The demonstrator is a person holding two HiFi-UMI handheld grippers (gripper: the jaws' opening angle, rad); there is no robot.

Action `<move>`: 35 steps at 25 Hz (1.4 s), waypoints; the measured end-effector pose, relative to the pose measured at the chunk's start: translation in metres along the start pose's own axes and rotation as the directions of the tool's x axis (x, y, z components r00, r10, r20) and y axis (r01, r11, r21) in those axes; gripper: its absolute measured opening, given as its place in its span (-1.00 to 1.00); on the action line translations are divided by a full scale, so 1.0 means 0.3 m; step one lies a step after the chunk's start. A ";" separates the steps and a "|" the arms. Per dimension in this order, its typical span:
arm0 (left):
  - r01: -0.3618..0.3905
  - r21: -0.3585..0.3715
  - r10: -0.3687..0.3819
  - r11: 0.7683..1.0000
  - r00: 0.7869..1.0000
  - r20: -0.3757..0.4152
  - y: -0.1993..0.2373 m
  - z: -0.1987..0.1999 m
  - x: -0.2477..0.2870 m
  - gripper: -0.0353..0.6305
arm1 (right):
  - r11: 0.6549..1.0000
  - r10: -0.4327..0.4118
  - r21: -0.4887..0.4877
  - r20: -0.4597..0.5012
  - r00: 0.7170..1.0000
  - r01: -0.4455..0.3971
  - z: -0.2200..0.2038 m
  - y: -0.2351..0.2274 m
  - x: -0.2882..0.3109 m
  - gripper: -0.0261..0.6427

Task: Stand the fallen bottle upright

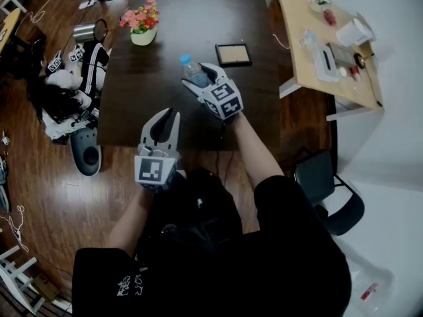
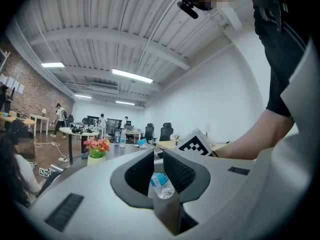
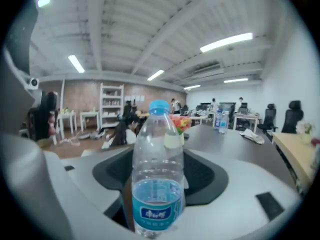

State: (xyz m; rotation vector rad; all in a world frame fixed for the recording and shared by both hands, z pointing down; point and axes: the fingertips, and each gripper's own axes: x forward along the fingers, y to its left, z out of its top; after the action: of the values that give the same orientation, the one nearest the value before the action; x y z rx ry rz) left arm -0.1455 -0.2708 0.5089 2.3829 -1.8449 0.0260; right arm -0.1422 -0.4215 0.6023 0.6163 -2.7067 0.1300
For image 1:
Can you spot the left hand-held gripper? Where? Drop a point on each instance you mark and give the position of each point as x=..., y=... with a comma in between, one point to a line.
x=152, y=172

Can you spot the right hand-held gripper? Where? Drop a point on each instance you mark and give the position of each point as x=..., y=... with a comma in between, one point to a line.
x=224, y=99

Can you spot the clear plastic bottle blue label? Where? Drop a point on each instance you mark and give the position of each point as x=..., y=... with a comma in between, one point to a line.
x=191, y=69

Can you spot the person's left forearm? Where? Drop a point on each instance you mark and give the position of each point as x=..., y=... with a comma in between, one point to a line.
x=129, y=223

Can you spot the person's right forearm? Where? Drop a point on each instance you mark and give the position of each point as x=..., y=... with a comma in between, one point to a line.
x=256, y=150

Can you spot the dark brown table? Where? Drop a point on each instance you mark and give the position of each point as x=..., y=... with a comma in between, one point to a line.
x=165, y=94

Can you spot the grey oval floor object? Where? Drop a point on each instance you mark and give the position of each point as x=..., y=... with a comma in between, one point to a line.
x=82, y=150

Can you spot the pink flowers in white pot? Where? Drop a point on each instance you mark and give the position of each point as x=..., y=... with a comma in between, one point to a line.
x=142, y=21

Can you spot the person's black chest bag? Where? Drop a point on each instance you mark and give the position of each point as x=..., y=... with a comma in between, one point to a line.
x=191, y=216

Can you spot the light wooden desk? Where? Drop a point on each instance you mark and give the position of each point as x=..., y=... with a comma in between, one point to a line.
x=294, y=18

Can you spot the clear glass cup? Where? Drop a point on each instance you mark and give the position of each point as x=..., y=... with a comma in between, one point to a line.
x=308, y=39

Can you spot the white tissue box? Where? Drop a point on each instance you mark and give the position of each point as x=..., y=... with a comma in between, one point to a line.
x=325, y=63

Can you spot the stainless steel bin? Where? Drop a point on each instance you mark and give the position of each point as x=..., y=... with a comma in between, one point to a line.
x=82, y=33

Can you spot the small red object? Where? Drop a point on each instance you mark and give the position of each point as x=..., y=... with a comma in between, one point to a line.
x=330, y=16

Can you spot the grey flat book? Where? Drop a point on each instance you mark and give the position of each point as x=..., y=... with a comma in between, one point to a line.
x=343, y=53

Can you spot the black office chair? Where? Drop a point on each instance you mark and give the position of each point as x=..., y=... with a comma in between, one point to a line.
x=314, y=177

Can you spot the small red white jar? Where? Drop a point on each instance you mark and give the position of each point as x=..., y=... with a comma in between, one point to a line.
x=354, y=73

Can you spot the grey shoes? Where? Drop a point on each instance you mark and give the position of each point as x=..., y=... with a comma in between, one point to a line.
x=3, y=193

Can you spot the person's black shirt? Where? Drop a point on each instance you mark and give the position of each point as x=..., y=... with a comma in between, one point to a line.
x=264, y=269

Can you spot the round wooden table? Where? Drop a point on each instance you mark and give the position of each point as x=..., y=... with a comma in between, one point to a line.
x=8, y=25

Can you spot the cardboard box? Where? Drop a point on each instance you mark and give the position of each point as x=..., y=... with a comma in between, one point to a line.
x=46, y=286

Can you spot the white slatted rack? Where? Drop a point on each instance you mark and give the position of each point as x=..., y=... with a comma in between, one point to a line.
x=15, y=276

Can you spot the clear water jug red label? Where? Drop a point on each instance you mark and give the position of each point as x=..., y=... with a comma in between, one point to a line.
x=370, y=289

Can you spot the black picture frame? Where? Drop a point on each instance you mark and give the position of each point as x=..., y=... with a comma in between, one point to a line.
x=233, y=54

